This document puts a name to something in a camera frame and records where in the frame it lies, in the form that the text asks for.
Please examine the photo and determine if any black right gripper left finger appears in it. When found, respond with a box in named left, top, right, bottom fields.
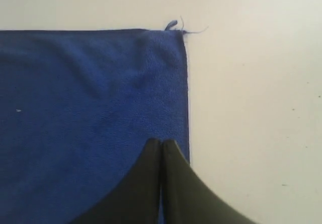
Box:
left=71, top=138, right=161, bottom=224

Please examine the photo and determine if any blue microfibre towel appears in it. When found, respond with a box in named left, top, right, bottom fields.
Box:
left=1, top=20, right=190, bottom=223

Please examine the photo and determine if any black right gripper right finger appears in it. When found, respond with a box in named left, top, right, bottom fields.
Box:
left=162, top=139, right=254, bottom=224

